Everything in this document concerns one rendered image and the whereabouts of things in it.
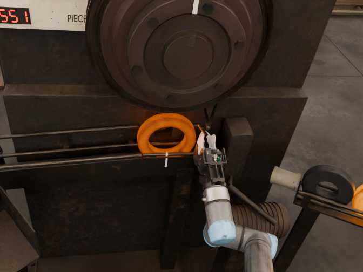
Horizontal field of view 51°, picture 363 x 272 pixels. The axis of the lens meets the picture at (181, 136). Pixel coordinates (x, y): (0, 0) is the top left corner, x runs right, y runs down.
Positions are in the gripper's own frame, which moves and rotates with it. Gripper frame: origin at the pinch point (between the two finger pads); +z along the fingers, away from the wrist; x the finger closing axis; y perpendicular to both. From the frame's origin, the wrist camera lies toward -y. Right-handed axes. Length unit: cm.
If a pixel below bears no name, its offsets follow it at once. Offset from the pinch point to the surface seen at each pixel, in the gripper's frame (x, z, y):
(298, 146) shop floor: -90, 45, -94
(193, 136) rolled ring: 4.3, -2.2, 2.9
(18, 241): 55, -30, -5
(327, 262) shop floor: -72, -31, -69
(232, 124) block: -8.6, 1.1, 4.8
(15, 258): 55, -34, -4
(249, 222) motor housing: -15.9, -25.3, -15.9
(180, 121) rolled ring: 9.3, -0.2, 8.8
